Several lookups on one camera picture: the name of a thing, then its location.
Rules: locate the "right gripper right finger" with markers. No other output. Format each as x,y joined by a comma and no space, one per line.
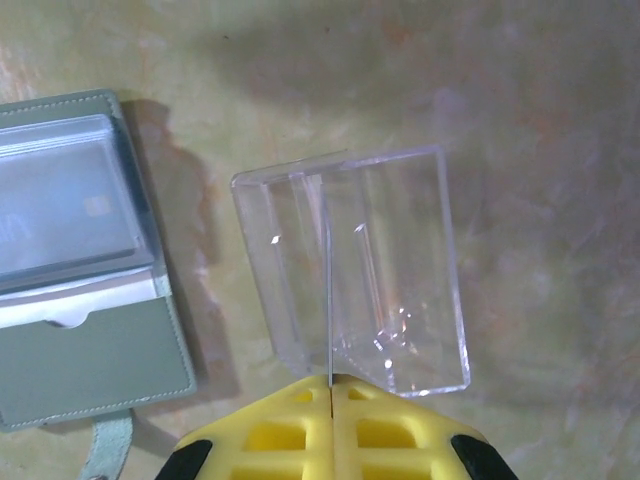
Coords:
395,430

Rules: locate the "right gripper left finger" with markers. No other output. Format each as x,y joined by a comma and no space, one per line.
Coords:
270,430

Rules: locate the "blue VIP chip card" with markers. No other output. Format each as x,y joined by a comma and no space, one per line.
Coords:
60,215
330,325

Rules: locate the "clear acrylic card stand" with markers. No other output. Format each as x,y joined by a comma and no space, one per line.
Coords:
400,250

